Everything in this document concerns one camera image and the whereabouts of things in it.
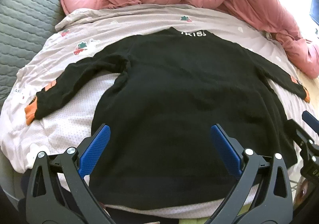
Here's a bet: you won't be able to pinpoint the black sweater orange cuffs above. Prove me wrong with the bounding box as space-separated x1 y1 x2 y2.
25 28 309 210

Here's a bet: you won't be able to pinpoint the grey quilted headboard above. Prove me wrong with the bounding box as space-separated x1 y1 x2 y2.
1 0 65 103

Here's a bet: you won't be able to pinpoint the right hand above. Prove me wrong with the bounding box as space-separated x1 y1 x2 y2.
293 177 313 209

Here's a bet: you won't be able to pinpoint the pale pink printed bedsheet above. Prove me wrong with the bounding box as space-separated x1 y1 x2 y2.
1 5 318 221

